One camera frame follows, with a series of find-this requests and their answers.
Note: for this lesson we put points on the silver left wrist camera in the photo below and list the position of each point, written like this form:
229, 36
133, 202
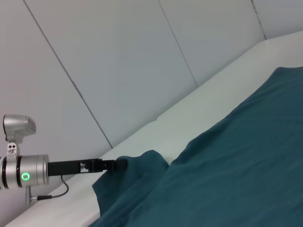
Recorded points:
19, 125

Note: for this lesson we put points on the silver camera mount bracket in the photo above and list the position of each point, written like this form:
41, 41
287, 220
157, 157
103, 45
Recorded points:
12, 150

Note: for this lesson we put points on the blue teal shirt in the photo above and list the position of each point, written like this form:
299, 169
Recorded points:
225, 153

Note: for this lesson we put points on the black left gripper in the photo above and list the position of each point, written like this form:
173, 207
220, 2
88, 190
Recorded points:
66, 168

